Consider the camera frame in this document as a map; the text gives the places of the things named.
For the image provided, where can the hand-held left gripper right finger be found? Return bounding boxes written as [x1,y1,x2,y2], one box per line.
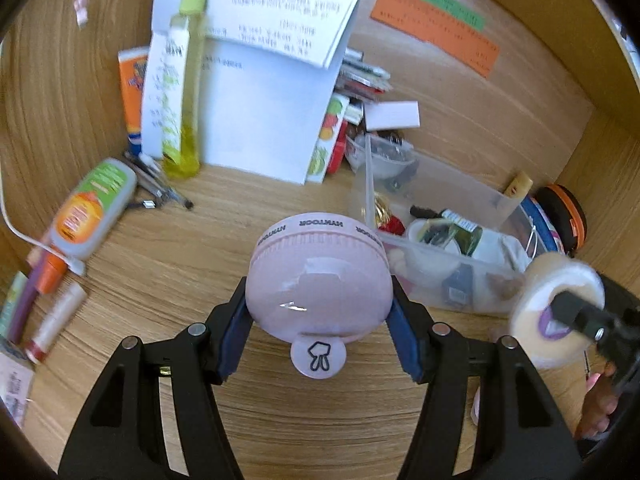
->
[385,276,581,480]

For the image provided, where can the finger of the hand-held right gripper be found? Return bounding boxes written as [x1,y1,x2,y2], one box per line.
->
[600,274,640,322]
[549,290,640,400]

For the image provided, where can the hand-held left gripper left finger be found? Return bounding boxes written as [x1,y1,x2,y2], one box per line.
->
[57,275,254,480]

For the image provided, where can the white tape roll purple core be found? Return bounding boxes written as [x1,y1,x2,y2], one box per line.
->
[509,252,606,369]

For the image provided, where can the pink round device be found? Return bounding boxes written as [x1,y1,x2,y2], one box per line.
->
[244,212,394,377]

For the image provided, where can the clear plastic bin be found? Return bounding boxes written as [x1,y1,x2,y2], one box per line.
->
[350,132,538,317]

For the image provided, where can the wooden desktop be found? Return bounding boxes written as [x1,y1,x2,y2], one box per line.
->
[0,0,640,480]

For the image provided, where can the person's right hand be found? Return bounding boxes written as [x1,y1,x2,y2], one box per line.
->
[575,360,621,439]

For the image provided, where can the blue round tape holder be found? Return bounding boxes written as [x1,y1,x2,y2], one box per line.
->
[520,195,567,257]

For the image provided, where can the white cloth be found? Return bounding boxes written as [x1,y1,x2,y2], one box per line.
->
[479,227,532,272]

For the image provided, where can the orange and black round case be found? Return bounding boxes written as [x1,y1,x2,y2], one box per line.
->
[532,183,589,257]

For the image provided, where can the pens on table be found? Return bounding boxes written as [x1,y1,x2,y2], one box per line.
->
[127,152,196,211]

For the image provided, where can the silver pen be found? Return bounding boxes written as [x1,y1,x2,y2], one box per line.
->
[122,154,173,201]

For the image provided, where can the white lip balm red cap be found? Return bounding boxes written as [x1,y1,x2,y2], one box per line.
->
[25,281,89,366]

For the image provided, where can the clear bowl of beads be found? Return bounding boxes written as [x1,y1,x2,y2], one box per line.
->
[345,130,419,184]

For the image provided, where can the grey tube orange green label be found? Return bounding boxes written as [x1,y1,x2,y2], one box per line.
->
[50,157,139,262]

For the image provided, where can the red small box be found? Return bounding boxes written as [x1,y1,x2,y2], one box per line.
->
[327,120,349,174]

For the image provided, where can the purple marker orange cap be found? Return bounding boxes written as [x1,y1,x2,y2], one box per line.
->
[7,254,69,345]

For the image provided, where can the fruit sticker sheet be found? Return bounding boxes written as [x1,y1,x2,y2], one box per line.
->
[305,92,351,184]

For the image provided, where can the green card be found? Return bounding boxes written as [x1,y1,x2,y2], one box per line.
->
[0,270,29,337]

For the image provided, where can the white small box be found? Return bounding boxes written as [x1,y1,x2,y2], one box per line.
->
[363,101,421,130]

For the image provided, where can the yellow liquid bottle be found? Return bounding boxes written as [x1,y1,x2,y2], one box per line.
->
[141,0,212,182]

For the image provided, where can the orange box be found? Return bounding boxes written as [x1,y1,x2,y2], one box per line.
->
[118,47,152,157]

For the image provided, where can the stack of stationery packets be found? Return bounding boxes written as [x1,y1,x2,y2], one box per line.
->
[336,47,392,107]

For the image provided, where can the orange paper note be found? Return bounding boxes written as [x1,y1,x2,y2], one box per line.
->
[371,0,501,79]

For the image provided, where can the written white paper sheet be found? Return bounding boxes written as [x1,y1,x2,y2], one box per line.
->
[150,0,362,69]

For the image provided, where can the green paper note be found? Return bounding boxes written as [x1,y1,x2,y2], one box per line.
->
[393,0,487,32]

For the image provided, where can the white cable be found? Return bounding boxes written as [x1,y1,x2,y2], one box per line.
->
[0,160,87,277]

